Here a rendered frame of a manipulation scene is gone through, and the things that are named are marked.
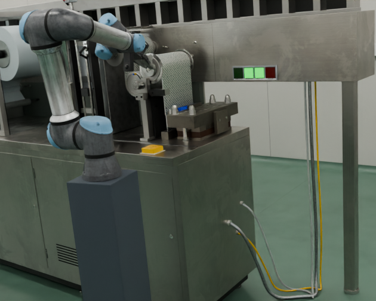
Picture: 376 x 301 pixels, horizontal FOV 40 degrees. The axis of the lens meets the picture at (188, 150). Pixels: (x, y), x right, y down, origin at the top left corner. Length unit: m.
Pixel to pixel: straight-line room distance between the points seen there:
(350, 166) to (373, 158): 2.31
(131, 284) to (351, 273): 1.27
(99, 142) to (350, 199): 1.36
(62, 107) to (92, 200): 0.37
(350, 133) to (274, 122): 2.70
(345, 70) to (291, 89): 2.74
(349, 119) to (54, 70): 1.42
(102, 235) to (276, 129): 3.51
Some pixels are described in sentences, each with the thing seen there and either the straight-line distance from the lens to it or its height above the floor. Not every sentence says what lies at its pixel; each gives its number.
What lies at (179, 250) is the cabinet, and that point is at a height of 0.46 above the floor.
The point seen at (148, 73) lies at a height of 1.23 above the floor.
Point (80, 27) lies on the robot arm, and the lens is 1.92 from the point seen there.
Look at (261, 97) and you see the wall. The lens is 5.32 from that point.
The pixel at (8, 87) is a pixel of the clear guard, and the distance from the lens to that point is 3.22.
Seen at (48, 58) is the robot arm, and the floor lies 1.37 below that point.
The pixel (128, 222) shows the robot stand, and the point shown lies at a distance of 2.06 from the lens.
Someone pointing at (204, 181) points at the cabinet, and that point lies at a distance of 2.43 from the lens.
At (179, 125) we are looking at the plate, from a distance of 2.48.
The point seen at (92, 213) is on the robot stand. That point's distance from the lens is 2.02.
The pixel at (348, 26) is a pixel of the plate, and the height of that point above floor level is 1.38.
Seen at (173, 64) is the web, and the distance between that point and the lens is 2.62.
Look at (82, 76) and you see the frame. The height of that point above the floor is 1.23.
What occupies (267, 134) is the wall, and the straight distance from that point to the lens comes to 5.37.
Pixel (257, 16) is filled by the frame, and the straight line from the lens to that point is 2.61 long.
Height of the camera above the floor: 1.45
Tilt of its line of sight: 14 degrees down
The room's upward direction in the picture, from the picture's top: 5 degrees counter-clockwise
